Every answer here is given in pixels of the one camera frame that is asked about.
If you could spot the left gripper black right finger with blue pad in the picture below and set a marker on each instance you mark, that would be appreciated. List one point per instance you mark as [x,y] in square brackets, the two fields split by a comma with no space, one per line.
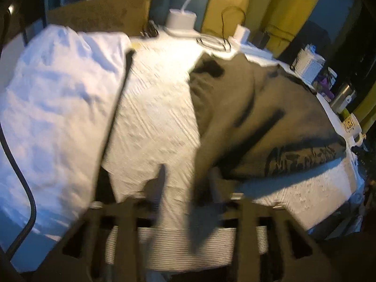
[270,245]

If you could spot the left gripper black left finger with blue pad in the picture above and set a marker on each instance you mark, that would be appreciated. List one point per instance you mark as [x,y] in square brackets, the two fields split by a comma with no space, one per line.
[104,242]

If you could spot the dark brown t-shirt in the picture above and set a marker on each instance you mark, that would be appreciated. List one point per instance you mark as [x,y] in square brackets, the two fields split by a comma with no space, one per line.
[261,130]

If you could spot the white knitted blanket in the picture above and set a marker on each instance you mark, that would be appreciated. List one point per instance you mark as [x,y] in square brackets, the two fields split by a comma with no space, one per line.
[155,125]

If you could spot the white cartoon mug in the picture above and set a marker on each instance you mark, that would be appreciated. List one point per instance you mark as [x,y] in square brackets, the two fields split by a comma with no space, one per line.
[353,131]

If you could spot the white pillow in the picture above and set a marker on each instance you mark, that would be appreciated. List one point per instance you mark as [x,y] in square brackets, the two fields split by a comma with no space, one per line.
[55,113]

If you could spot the stainless steel tumbler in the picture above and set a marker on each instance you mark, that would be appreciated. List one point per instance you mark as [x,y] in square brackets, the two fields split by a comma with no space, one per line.
[344,97]

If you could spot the purple cloth item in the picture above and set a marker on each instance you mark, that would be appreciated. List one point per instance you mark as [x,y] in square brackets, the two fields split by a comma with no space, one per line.
[323,86]

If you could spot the white plastic basket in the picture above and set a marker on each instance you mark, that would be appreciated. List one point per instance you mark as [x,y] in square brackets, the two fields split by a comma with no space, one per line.
[308,63]

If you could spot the white power strip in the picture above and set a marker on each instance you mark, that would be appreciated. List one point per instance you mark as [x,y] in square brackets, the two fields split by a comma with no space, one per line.
[250,49]

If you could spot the black charger adapter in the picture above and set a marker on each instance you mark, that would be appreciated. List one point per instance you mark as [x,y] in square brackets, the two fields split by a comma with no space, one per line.
[260,39]

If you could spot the white charger plug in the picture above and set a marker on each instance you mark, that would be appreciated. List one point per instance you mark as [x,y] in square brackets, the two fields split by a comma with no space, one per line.
[241,34]

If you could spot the small black earphones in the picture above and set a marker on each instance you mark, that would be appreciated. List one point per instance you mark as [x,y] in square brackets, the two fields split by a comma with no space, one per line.
[150,30]

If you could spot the brown cardboard box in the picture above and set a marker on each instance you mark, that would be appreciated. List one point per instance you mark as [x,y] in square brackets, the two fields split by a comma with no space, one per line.
[127,16]

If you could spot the white desk lamp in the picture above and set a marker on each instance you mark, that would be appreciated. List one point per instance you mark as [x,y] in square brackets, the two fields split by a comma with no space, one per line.
[180,22]

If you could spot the yellow curtain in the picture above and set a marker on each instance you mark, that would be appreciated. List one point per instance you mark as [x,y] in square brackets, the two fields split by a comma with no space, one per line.
[281,19]

